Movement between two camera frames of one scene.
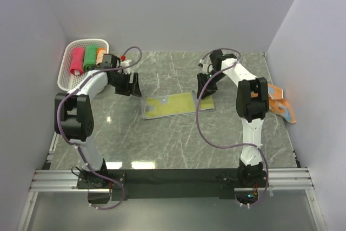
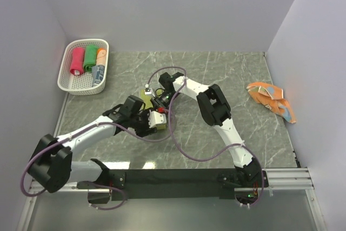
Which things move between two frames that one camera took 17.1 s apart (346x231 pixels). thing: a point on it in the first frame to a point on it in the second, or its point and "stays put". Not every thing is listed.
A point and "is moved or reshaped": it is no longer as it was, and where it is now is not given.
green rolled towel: (91, 52) stays put
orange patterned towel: (277, 104) stays put
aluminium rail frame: (48, 179) stays put
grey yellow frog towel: (173, 104) is moved or reshaped
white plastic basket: (66, 80) stays put
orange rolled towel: (100, 52) stays put
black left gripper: (130, 88) to (146, 130)
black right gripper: (201, 80) to (156, 103)
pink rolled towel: (77, 64) stays put
